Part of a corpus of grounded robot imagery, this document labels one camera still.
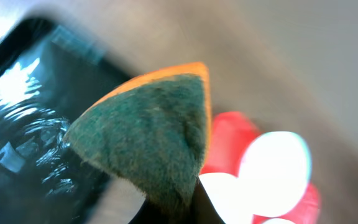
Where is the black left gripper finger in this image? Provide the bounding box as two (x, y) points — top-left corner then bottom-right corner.
(129, 180), (225, 224)

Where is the white plate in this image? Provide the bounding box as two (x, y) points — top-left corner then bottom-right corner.
(262, 218), (294, 224)
(239, 131), (312, 217)
(199, 172), (252, 224)

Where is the white plate back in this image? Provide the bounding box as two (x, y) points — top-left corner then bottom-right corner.
(239, 131), (312, 217)

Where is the orange green sponge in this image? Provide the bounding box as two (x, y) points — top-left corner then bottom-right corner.
(63, 62), (211, 217)

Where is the red plastic tray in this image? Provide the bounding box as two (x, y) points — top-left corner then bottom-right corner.
(200, 111), (321, 224)

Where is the black water basin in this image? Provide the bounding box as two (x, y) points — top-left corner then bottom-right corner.
(0, 17), (129, 224)

